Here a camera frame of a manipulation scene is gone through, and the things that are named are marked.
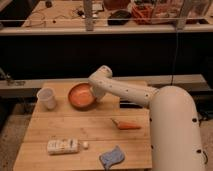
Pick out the orange ceramic bowl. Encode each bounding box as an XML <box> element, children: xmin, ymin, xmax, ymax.
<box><xmin>68</xmin><ymin>83</ymin><xmax>96</xmax><ymax>109</ymax></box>

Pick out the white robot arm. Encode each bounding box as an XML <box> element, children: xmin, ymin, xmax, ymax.
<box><xmin>88</xmin><ymin>65</ymin><xmax>205</xmax><ymax>171</ymax></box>

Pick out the black rectangular box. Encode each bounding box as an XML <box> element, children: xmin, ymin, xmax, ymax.
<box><xmin>120</xmin><ymin>102</ymin><xmax>143</xmax><ymax>109</ymax></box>

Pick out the orange carrot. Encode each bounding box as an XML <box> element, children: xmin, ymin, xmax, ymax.
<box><xmin>112</xmin><ymin>120</ymin><xmax>141</xmax><ymax>130</ymax></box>

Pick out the translucent plastic cup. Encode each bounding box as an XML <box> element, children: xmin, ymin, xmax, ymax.
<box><xmin>37</xmin><ymin>88</ymin><xmax>57</xmax><ymax>110</ymax></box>

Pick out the white lotion bottle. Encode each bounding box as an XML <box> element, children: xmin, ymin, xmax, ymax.
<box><xmin>47</xmin><ymin>139</ymin><xmax>89</xmax><ymax>155</ymax></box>

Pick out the blue folded cloth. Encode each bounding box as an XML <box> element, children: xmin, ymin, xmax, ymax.
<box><xmin>99</xmin><ymin>146</ymin><xmax>125</xmax><ymax>171</ymax></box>

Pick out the black object on shelf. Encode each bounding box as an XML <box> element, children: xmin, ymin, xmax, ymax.
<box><xmin>107</xmin><ymin>10</ymin><xmax>131</xmax><ymax>25</ymax></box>

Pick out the orange basket on shelf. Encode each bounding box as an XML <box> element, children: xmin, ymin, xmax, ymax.
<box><xmin>131</xmin><ymin>5</ymin><xmax>152</xmax><ymax>25</ymax></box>

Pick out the metal rail beam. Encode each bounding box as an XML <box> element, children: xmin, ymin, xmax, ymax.
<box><xmin>0</xmin><ymin>73</ymin><xmax>208</xmax><ymax>98</ymax></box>

